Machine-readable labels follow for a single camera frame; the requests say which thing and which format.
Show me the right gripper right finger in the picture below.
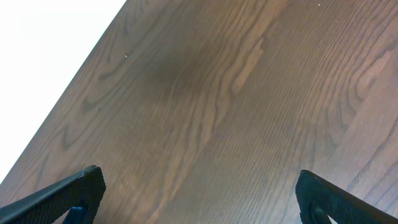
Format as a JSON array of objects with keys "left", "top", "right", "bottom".
[{"left": 295, "top": 170, "right": 397, "bottom": 224}]

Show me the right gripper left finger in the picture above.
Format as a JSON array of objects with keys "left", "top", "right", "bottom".
[{"left": 1, "top": 165, "right": 106, "bottom": 224}]

